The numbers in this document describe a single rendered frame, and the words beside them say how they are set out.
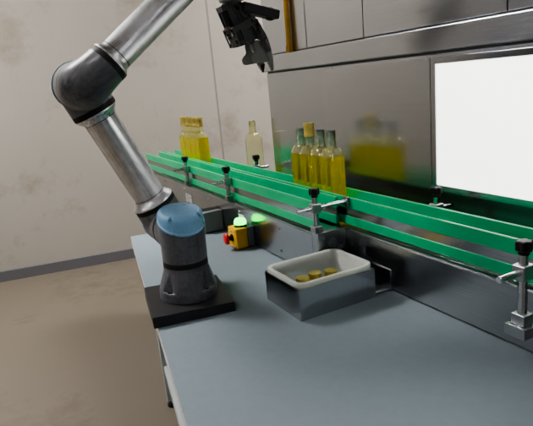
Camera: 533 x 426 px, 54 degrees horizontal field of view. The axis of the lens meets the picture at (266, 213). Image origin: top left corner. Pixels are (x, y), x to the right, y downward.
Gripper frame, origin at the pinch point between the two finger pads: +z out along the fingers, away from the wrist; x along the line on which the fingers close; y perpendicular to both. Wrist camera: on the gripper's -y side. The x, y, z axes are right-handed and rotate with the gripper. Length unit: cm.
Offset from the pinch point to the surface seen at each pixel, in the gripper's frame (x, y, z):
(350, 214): 19.1, 3.3, 44.1
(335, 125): -8.8, -19.1, 28.6
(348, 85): -0.6, -23.4, 16.9
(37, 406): -97, 120, 99
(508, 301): 73, 8, 51
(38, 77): -290, 30, -25
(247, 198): -28, 13, 41
